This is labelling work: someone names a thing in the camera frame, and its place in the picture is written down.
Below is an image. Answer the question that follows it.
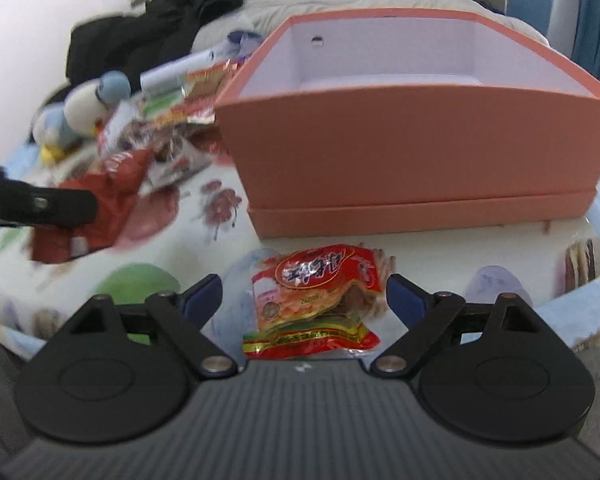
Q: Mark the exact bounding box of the red yellow tofu snack packet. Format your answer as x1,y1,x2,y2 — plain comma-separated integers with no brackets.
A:
242,244,396,360

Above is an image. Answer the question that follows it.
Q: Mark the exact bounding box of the red label spicy strips bag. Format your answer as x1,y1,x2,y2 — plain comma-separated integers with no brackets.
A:
98,100,212,188

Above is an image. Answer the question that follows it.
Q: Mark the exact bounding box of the fruit print tablecloth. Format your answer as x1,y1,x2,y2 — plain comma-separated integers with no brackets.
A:
0,164,597,358

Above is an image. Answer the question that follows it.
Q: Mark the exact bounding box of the white and blue plush bird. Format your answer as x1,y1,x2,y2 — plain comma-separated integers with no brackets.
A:
32,70,131,166

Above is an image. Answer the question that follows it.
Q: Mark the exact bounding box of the black clothes pile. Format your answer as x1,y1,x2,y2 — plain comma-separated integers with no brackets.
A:
66,0,244,91

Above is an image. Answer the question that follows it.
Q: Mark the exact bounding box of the white cylindrical bottle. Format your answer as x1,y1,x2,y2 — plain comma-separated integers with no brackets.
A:
140,50,215,92

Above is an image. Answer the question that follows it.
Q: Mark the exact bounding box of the orange open cardboard box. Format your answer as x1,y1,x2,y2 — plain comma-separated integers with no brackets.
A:
214,9,600,237

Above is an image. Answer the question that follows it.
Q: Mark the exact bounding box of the green white snack packet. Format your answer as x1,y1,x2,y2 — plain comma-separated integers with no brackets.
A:
138,60,244,126

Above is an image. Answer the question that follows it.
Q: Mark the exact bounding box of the blue white plastic bag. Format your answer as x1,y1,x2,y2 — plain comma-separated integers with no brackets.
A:
226,30,264,60

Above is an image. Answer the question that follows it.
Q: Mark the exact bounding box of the grey quilt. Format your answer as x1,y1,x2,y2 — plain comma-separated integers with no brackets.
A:
190,0,548,52

